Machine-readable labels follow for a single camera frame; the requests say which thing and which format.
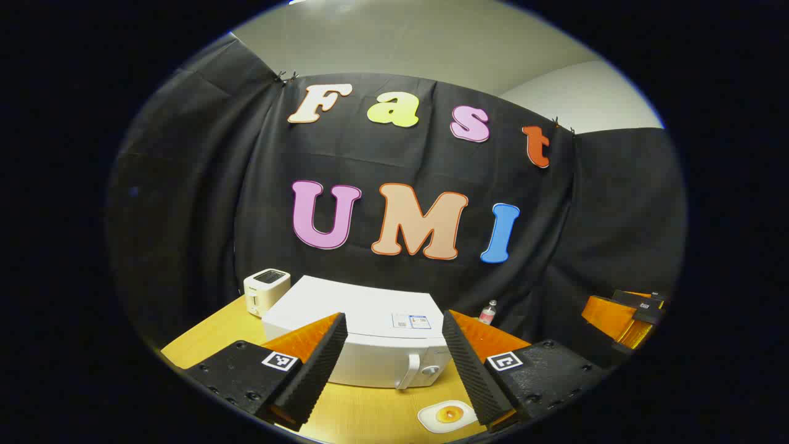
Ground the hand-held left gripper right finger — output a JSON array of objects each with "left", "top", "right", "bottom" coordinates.
[{"left": 441, "top": 310, "right": 611, "bottom": 432}]

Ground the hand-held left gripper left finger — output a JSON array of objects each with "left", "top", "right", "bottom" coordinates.
[{"left": 185, "top": 312, "right": 349, "bottom": 432}]

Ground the white microwave oven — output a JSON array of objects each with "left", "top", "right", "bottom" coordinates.
[{"left": 261, "top": 275, "right": 454, "bottom": 390}]

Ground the white square plate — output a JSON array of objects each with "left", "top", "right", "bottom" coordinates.
[{"left": 417, "top": 400, "right": 479, "bottom": 434}]

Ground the white toaster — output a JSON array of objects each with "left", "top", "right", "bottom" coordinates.
[{"left": 243, "top": 268, "right": 291, "bottom": 318}]

